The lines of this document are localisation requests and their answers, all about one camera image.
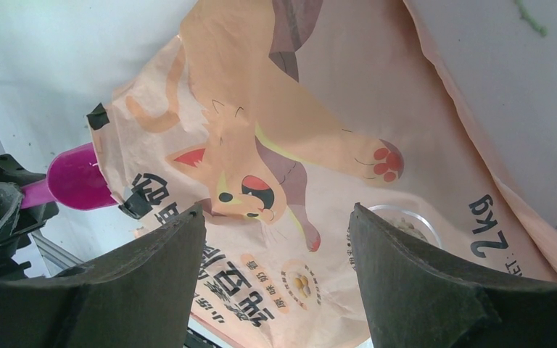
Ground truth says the pink cat litter bag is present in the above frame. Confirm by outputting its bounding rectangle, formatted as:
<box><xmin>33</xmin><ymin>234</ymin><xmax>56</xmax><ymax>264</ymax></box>
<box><xmin>88</xmin><ymin>1</ymin><xmax>557</xmax><ymax>347</ymax></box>

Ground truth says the magenta plastic scoop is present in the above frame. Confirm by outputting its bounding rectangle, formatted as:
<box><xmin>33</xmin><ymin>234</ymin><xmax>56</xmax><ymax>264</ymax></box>
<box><xmin>21</xmin><ymin>143</ymin><xmax>117</xmax><ymax>211</ymax></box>

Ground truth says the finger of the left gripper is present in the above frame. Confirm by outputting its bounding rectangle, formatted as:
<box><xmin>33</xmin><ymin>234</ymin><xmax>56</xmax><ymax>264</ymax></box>
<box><xmin>0</xmin><ymin>154</ymin><xmax>59</xmax><ymax>247</ymax></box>

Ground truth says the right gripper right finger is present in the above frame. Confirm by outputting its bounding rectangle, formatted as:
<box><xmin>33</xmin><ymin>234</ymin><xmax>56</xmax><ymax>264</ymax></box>
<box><xmin>348</xmin><ymin>204</ymin><xmax>557</xmax><ymax>347</ymax></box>

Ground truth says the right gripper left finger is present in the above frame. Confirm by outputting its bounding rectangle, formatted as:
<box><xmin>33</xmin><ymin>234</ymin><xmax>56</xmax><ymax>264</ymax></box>
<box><xmin>0</xmin><ymin>205</ymin><xmax>206</xmax><ymax>347</ymax></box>

